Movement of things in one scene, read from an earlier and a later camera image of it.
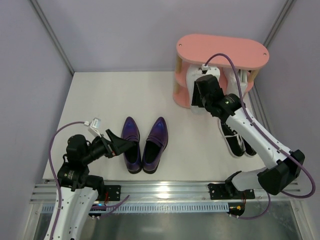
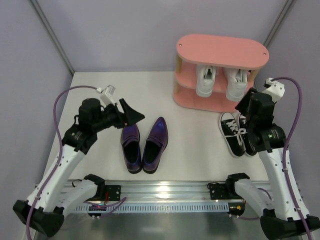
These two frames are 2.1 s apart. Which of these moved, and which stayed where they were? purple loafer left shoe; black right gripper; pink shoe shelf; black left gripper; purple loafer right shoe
Moved: black left gripper; black right gripper
Stayed: purple loafer right shoe; purple loafer left shoe; pink shoe shelf
